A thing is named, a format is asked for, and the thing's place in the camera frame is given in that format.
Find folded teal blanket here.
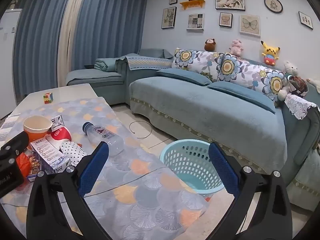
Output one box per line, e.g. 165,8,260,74
94,58,118,72

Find ice cream print frame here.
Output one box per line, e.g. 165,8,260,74
298,11,314,30

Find small white plush toy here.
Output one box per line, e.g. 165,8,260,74
306,78,320,92

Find blue flat cushion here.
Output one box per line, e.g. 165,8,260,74
156,69,213,85

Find white polka dot packet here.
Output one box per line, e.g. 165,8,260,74
60,141,88,167

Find white refrigerator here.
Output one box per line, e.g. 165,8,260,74
0,8,23,120

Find white bear plush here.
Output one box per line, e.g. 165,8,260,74
283,60,300,77

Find clear plastic water bottle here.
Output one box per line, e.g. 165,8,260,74
82,122,125,157

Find brown dark plush toy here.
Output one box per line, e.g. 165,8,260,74
287,74,309,95

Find crown print picture frame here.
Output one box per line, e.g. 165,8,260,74
219,12,233,28

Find floral sofa pillow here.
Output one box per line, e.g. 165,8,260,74
247,64,288,105
171,47,223,82
217,52,265,85

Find yellow wall shelf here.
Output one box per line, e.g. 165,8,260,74
179,0,206,10

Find tall dark picture frame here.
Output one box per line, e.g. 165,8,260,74
161,7,177,29

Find small black white box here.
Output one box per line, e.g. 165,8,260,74
51,115,65,130

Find round dark picture frame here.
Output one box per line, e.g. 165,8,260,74
264,0,283,13

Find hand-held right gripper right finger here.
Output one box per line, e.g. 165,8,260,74
200,142,293,240

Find red round snack container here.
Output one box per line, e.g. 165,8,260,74
49,126,72,142

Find light blue plastic basket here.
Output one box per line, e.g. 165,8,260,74
159,139,225,197

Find orange paper cup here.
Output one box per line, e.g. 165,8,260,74
23,115,53,143

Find yellow mouse plush toy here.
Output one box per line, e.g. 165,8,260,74
261,40,280,67

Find teal corner sofa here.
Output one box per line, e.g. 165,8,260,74
66,47,320,212

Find thin wire loop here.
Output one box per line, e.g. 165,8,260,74
129,121,153,139

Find brown monkey plush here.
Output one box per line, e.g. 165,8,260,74
204,38,217,52

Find orange foil snack wrapper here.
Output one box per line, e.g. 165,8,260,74
16,149,40,178

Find blue beige curtain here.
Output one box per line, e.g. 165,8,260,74
12,0,150,100

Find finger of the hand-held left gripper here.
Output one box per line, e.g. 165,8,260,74
0,132,29,167

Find pink plush toy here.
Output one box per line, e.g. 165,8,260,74
229,39,244,56

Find blue white drink carton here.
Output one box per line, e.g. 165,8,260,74
30,135,72,175

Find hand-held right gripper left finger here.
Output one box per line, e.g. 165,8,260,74
26,141,118,240

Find white collage picture frame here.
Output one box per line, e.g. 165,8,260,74
187,13,205,31

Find butterfly print white frame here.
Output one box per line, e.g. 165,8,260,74
239,14,260,37

